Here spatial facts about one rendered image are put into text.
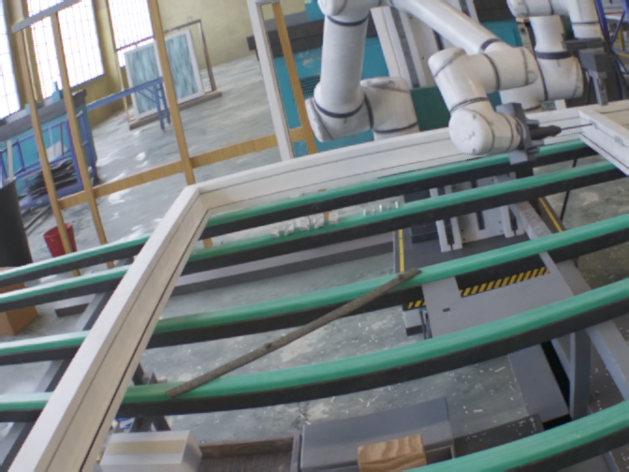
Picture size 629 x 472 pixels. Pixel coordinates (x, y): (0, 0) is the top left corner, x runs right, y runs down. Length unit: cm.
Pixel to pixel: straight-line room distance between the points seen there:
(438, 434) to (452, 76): 68
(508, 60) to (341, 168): 55
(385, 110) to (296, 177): 66
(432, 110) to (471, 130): 117
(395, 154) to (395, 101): 63
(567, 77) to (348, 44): 82
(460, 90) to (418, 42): 120
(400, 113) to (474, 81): 99
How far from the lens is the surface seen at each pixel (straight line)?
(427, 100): 247
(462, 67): 136
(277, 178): 172
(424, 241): 280
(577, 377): 114
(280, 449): 123
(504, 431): 116
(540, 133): 161
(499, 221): 269
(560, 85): 237
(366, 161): 170
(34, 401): 109
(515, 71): 141
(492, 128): 132
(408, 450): 93
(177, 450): 115
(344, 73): 206
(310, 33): 517
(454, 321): 98
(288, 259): 374
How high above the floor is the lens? 130
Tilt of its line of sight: 18 degrees down
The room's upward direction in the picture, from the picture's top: 14 degrees counter-clockwise
